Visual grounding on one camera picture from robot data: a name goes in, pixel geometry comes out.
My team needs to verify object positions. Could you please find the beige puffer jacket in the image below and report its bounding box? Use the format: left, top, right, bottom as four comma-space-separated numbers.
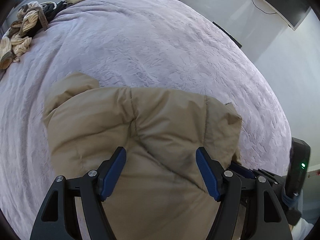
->
43, 73, 242, 239

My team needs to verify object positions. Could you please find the striped beige clothes pile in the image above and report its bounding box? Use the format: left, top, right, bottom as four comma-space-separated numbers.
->
1, 1, 48, 70

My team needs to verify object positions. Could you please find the dark clothing item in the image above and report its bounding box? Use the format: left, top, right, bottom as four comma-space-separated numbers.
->
31, 1, 71, 30

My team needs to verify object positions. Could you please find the lavender bed blanket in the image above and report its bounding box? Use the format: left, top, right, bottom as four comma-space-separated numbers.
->
1, 0, 291, 239

